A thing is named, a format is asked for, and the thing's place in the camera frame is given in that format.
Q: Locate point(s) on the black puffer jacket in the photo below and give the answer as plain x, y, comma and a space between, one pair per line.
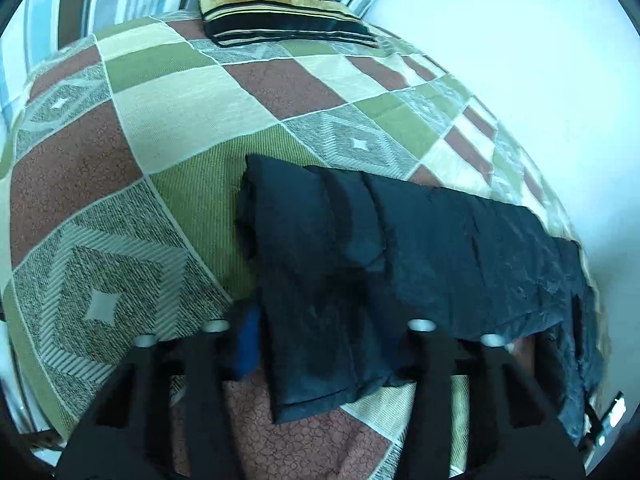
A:
400, 240

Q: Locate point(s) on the checkered patchwork bed cover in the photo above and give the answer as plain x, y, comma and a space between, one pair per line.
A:
165, 125

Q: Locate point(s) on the gold black striped pillow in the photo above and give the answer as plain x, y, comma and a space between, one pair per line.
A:
280, 5

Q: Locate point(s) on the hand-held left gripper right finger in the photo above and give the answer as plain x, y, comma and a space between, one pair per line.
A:
431, 355

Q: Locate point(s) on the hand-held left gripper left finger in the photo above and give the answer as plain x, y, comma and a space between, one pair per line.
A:
247, 347

